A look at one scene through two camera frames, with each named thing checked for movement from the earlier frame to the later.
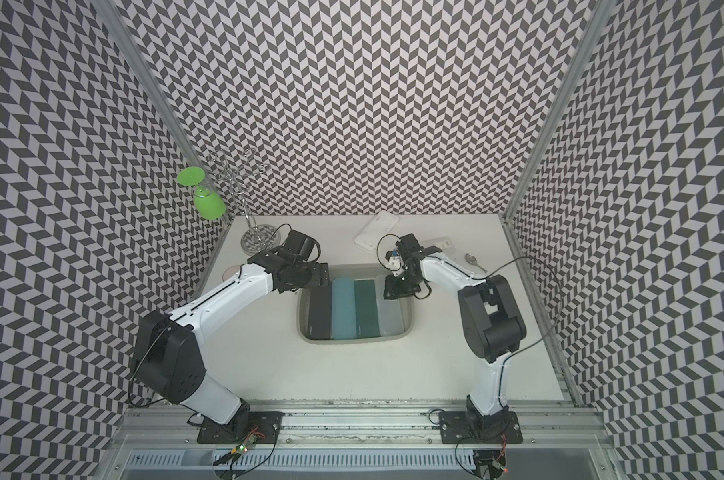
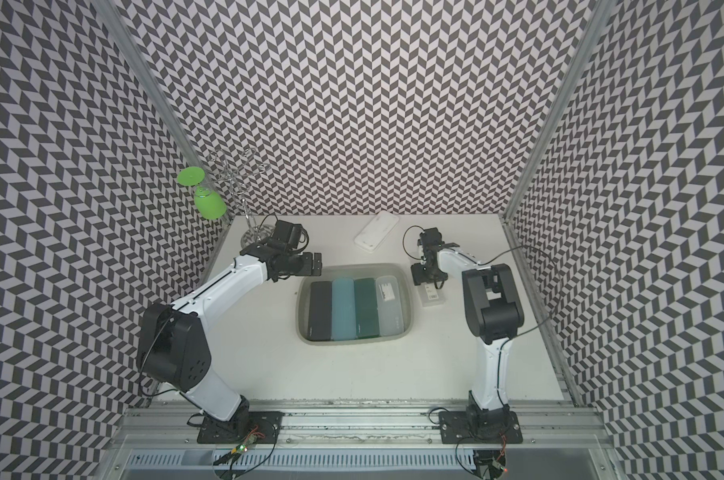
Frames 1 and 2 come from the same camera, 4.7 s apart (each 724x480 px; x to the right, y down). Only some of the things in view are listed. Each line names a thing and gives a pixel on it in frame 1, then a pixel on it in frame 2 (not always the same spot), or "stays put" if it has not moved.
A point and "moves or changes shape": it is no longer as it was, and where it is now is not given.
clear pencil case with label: x=445 y=244 moves or changes shape
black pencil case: x=320 y=312 stays put
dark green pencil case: x=366 y=309 stays put
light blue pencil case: x=343 y=309 stays put
